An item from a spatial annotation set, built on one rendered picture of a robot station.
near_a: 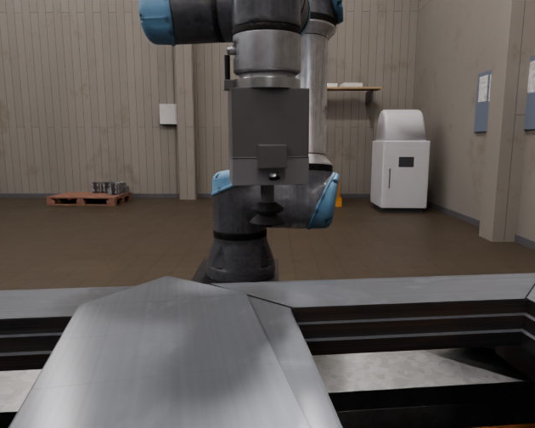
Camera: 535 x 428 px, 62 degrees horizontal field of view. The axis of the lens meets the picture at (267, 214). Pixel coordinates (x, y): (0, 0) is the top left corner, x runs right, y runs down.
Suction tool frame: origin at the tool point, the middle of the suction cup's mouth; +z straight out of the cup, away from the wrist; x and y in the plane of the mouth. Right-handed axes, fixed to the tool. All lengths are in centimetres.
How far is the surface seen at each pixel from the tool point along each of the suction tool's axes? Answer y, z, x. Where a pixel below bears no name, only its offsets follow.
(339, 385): 11.5, 26.3, 6.7
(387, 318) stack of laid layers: 11.8, 9.4, -8.3
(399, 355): 24.2, 26.6, 14.2
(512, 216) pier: 308, 78, 360
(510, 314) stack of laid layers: 25.7, 9.5, -9.0
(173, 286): -11.3, 7.6, 0.7
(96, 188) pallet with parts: -198, 85, 757
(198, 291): -8.3, 7.6, -1.6
